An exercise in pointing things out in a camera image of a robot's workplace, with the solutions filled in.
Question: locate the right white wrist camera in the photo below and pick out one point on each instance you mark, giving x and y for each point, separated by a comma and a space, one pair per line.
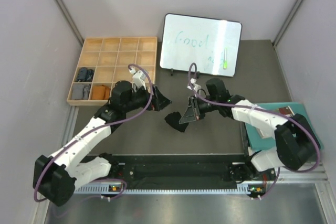
192, 85

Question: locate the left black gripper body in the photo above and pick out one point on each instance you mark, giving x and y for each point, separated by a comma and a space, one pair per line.
138, 99

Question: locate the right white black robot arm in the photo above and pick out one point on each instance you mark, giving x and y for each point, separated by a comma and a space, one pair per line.
295, 141

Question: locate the rolled orange cloth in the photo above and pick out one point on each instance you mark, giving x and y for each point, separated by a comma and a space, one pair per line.
100, 92

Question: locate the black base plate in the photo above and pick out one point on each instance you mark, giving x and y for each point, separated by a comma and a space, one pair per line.
227, 168

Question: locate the black underwear beige waistband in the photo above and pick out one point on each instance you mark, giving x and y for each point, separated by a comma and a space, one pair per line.
173, 119

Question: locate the wooden compartment tray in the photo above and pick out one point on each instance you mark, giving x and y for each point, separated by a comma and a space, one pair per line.
110, 57

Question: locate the yellow paperback book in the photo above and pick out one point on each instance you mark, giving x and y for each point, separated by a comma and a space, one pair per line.
286, 110

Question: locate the small whiteboard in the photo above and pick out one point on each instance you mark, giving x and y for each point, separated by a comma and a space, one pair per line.
187, 39

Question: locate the teal folder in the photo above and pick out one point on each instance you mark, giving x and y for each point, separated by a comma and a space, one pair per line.
258, 141

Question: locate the rolled dark patterned socks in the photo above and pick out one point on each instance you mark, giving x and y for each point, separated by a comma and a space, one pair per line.
85, 75

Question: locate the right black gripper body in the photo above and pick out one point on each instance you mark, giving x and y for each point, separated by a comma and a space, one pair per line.
205, 107

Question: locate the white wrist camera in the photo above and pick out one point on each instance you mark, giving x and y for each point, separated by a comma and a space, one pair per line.
138, 78
192, 85

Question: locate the rolled grey cloth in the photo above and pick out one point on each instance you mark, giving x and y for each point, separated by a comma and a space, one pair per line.
80, 91

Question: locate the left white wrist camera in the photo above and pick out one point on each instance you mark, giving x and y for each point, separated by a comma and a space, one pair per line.
138, 78

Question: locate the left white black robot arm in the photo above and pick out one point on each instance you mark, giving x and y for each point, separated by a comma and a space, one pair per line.
57, 176

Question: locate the green marker pen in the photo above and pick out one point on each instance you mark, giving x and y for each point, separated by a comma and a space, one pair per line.
225, 59

